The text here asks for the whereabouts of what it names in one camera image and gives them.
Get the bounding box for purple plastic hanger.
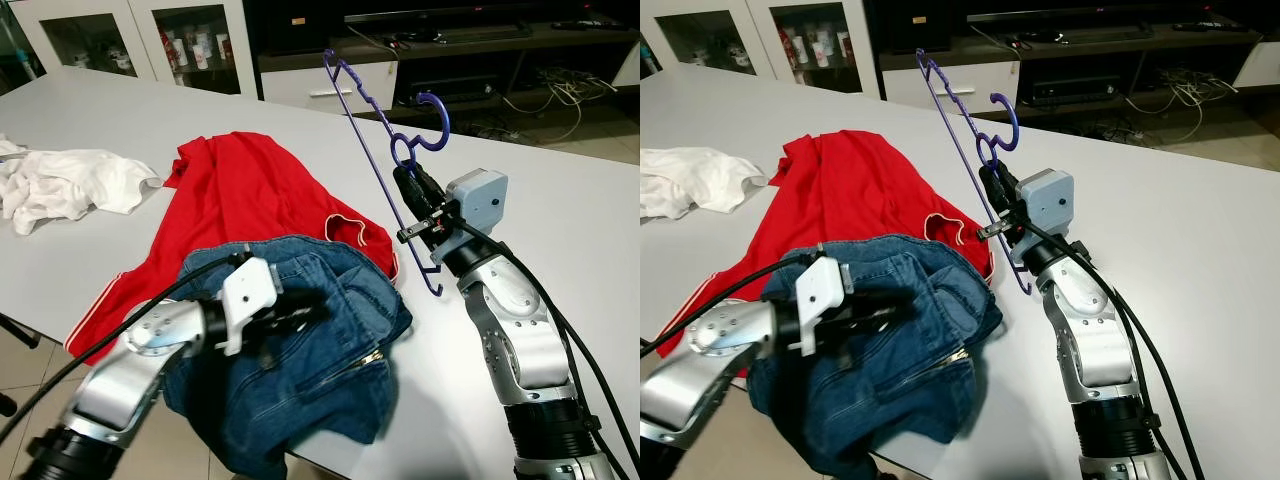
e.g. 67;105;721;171
322;48;453;297
915;48;1021;296

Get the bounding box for blue denim jeans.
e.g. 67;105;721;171
745;235;1004;480
160;235;414;479

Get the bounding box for white popsicle print T-shirt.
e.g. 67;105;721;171
640;145;769;221
0;135;163;236

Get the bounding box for white drawer front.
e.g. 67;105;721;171
260;62;399;114
612;42;640;86
1232;42;1280;89
880;62;1021;113

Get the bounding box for black AV receiver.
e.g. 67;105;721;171
1025;75;1121;109
398;75;501;109

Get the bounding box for red shirt with white trim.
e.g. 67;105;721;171
65;130;401;366
735;130;996;376

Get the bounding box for black speaker box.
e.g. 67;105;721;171
245;0;346;56
868;0;966;56

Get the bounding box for black metal table leg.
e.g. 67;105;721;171
0;312;41;351

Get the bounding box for white glass door cabinet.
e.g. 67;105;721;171
640;0;881;99
5;0;261;99

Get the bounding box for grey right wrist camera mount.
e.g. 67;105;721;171
1015;168;1076;241
445;168;509;236

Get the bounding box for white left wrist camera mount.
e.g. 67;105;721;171
797;255;856;358
220;257;281;356

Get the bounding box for white cable tangle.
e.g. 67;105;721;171
500;62;619;143
1125;65;1241;146

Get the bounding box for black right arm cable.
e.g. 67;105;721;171
455;215;640;471
1030;220;1206;480

